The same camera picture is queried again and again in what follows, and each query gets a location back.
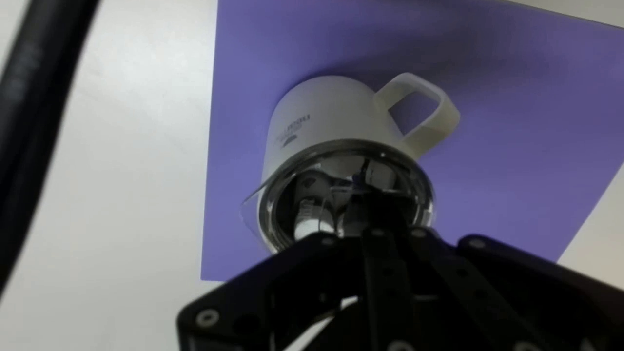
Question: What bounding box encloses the clear sliding mug lid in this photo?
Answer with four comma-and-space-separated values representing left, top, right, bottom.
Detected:
243, 144, 436, 253

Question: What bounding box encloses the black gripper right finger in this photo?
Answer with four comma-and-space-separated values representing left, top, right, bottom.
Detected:
397, 228, 624, 351

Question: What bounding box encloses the white insulated mug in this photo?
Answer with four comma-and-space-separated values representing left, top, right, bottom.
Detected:
256, 70, 463, 255

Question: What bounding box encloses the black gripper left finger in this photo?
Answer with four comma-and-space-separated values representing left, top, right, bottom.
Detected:
176, 233, 362, 351

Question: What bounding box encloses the purple rectangular mat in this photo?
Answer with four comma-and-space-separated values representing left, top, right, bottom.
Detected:
202, 0, 624, 280

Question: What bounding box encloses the black cable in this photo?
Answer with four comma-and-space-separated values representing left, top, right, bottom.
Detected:
0, 0, 104, 298

